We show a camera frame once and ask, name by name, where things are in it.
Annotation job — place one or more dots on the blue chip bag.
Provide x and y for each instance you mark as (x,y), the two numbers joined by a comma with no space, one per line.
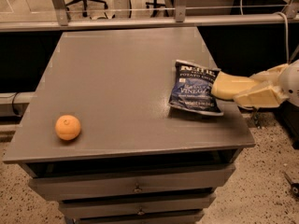
(193,87)

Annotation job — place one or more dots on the metal railing frame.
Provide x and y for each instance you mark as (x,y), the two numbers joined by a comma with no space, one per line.
(39,15)

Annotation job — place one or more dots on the black caster wheel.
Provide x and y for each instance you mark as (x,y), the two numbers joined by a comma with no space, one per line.
(293,180)

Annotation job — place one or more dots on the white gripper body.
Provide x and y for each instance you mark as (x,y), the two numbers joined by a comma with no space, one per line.
(290,79)

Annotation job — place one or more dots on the top drawer knob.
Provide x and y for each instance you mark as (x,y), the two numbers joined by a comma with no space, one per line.
(137,189)

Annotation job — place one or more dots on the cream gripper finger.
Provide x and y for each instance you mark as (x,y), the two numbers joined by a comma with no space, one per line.
(270,74)
(264,95)

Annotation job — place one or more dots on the drawer knob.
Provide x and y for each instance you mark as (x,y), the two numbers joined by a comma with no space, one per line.
(137,189)
(141,212)

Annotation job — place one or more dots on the orange fruit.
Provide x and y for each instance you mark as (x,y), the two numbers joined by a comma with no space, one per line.
(67,127)

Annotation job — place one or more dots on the grey drawer cabinet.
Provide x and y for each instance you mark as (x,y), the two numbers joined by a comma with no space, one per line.
(117,84)

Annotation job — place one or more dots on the yellow sponge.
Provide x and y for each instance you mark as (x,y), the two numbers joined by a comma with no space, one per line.
(226,86)

